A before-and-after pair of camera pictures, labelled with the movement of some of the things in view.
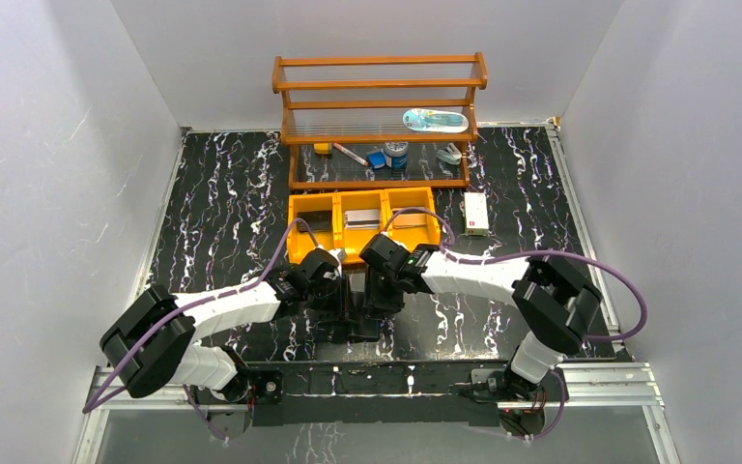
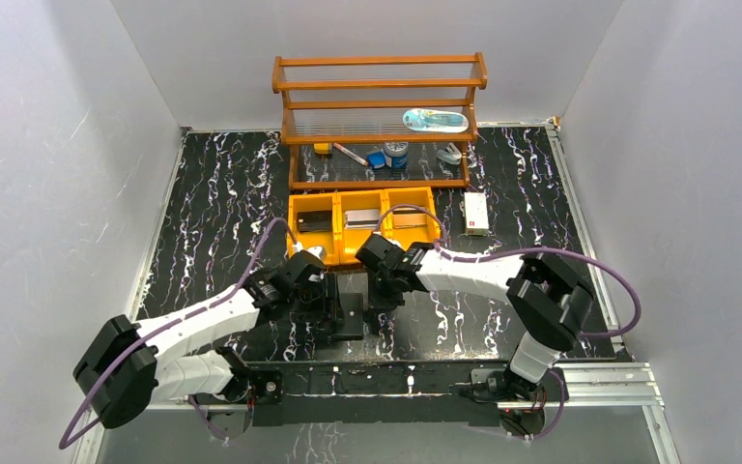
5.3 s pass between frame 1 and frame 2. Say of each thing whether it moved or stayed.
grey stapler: stayed
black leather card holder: moved
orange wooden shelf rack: stayed
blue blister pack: stayed
